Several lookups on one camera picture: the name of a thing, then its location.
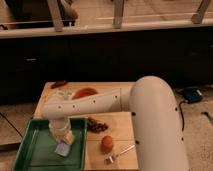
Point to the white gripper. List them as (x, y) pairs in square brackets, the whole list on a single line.
[(61, 129)]

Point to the light blue sponge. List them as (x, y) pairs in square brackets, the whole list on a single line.
[(62, 149)]

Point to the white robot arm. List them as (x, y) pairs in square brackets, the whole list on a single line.
[(156, 120)]

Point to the green plastic tray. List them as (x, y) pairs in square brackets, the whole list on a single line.
[(37, 149)]

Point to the bunch of dark grapes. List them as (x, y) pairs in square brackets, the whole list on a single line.
[(95, 126)]

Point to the orange round fruit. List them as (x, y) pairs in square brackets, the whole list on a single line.
[(107, 144)]

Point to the silver metal fork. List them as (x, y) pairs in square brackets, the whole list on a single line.
[(111, 159)]

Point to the dark red sausage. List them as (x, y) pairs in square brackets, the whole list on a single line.
[(58, 84)]

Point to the blue power box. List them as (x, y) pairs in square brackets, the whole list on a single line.
[(192, 95)]

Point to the dark cabinet with counter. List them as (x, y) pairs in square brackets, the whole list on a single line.
[(180, 56)]

